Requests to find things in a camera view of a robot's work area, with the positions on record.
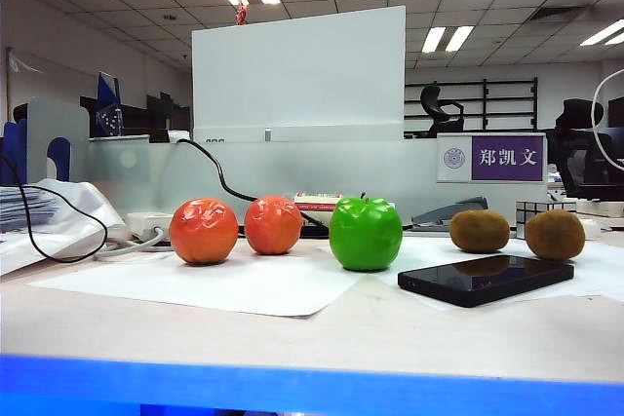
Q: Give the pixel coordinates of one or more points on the fuzzy brown kiwi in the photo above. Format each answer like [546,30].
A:
[479,232]
[555,235]

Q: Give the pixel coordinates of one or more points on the grey file bookend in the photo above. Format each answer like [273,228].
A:
[58,119]

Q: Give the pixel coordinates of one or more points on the blue front edge strip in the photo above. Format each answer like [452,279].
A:
[312,387]

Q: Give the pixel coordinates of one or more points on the stack of printed papers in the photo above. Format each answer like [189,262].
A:
[24,206]

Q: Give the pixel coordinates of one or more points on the black wall shelf rack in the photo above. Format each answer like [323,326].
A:
[507,99]

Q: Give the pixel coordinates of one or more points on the white plastic bag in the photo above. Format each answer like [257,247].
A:
[73,201]

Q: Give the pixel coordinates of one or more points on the red hanging ornament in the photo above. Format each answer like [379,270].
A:
[241,11]

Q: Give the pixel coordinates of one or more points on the silver mirror cube puzzle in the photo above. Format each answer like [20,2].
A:
[524,216]

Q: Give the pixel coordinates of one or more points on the black smartphone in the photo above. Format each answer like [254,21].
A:
[482,279]

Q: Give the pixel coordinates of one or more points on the purple white name plate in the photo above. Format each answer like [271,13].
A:
[507,158]

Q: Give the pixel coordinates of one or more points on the blue crystal trophy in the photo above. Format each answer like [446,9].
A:
[108,104]

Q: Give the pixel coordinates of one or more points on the black mesh office chair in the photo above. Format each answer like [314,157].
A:
[580,143]

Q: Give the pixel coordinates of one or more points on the frosted glass desk partition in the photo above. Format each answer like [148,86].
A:
[273,167]

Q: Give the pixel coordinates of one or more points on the dark background furniture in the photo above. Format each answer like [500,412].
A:
[146,114]

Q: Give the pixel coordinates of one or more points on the grey stapler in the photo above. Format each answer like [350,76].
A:
[453,211]

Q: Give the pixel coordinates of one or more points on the blue file bookend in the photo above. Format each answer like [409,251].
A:
[12,153]

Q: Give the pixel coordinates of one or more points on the glossy orange fruit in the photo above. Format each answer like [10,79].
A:
[273,225]
[204,232]

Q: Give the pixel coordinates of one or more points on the white power adapter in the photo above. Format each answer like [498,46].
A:
[146,221]

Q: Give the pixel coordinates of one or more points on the large white board panel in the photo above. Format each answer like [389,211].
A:
[297,75]

